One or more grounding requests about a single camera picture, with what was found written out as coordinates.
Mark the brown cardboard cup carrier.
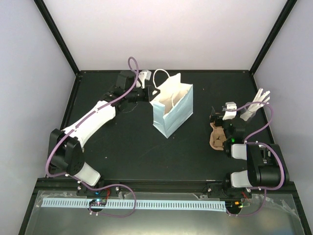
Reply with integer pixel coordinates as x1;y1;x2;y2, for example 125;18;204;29
209;122;226;151

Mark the light blue paper bag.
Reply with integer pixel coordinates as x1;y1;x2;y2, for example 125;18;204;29
150;69;194;138

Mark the left black frame post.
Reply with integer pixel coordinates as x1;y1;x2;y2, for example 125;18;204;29
34;0;80;75

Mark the right black frame post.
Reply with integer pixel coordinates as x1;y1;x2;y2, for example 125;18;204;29
249;0;297;75

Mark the right circuit board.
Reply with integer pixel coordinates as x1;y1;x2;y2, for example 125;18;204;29
225;200;251;209

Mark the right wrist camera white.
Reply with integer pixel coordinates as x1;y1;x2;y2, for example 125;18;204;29
223;102;237;121

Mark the left circuit board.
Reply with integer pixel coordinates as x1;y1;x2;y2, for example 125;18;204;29
89;199;107;207

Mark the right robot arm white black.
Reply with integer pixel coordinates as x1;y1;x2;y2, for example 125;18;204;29
209;102;290;197

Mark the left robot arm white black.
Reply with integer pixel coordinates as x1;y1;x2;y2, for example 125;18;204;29
45;70;160;195

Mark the black frame post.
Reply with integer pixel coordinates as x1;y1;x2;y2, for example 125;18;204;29
249;0;297;75
34;0;80;75

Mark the clear glass straw holder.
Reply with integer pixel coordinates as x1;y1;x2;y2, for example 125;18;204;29
240;102;258;122

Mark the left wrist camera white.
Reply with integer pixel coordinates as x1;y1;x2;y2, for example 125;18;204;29
136;70;152;89

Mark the black aluminium frame rail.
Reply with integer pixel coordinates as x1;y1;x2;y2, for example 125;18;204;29
36;177;296;196

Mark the light blue slotted cable duct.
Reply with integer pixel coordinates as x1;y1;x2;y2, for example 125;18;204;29
41;198;226;212

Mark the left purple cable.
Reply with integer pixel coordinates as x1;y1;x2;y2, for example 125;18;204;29
45;56;140;218

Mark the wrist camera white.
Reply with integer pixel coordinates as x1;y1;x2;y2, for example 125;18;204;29
136;70;152;89
223;102;237;121

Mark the circuit board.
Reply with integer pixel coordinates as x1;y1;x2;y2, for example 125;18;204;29
225;200;251;209
89;199;107;207

